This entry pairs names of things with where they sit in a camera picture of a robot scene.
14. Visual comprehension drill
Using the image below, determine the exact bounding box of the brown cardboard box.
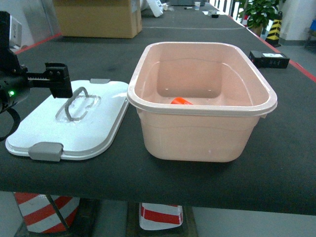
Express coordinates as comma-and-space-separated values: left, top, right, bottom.
53, 0, 142, 39

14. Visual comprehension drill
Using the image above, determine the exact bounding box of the yellow black traffic cone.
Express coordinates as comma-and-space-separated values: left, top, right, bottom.
265, 11, 283, 47

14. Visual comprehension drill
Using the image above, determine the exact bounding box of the orange capacitor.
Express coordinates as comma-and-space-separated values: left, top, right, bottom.
171, 97, 192, 105

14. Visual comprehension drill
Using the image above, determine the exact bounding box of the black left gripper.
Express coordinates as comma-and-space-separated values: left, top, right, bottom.
0, 11, 73, 113

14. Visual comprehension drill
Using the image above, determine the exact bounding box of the red white traffic cone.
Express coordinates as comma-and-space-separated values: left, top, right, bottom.
13, 192, 80, 234

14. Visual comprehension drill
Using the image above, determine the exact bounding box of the pink plastic storage box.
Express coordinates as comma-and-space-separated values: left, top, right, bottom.
127, 42, 277, 162

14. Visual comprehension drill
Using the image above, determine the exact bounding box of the green potted plant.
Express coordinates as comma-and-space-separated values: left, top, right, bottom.
238, 0, 281, 37

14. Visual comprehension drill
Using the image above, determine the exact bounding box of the white box lid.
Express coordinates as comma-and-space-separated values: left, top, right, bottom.
5, 79, 129, 162

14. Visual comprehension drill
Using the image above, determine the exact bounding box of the white paper cup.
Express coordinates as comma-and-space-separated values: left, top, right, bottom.
194, 1, 200, 11

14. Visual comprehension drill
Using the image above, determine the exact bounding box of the black table mat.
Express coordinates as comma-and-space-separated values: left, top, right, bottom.
0, 7, 316, 215

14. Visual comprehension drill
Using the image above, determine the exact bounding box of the black rectangular device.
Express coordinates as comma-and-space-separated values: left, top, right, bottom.
249, 50, 290, 69

